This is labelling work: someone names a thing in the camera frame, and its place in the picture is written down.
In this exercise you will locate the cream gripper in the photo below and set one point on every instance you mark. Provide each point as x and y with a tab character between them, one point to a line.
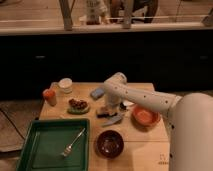
111	100

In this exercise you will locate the purple bowl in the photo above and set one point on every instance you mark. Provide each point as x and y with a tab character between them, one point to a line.
109	144

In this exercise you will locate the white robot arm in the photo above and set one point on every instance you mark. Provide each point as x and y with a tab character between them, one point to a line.
190	118

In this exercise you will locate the orange bowl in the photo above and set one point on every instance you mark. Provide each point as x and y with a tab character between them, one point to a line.
145	117

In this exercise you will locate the blue sponge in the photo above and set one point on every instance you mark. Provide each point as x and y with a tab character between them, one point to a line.
97	93

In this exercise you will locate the green plate with food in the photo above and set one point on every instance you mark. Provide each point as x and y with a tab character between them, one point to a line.
78	107

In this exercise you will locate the white cup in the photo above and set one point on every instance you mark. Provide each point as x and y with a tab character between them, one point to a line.
65	85

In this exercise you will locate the orange bottle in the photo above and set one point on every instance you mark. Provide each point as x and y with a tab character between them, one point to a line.
50	96

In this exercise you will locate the silver fork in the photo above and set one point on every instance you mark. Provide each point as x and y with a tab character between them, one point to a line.
68	148

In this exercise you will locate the green tray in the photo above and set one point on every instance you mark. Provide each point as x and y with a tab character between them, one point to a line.
47	139

